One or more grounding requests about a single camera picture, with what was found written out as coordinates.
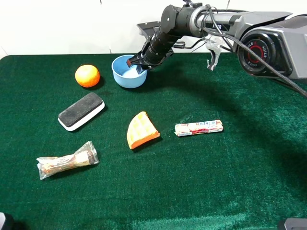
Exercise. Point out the grey robot base right corner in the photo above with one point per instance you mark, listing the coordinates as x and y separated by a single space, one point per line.
293 224

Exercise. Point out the light blue bowl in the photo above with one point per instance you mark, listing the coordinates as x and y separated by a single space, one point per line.
127 77

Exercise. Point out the orange mandarin fruit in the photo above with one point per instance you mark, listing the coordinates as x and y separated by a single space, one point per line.
87 76

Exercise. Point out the clear wrapped snack pack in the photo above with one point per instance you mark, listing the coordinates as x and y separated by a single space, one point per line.
84 156

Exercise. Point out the orange waffle wedge toy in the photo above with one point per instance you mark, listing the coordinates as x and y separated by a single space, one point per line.
141 130

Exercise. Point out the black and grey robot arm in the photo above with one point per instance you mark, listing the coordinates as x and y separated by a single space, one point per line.
267 43

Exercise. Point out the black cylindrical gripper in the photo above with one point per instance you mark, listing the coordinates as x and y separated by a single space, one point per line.
154 51

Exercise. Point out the black and white eraser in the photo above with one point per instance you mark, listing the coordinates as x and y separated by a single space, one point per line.
81 111

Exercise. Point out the Hi-Chew candy pack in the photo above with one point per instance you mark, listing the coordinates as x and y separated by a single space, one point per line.
198 128

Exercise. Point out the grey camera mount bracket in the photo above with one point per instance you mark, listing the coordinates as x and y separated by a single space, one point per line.
149 29

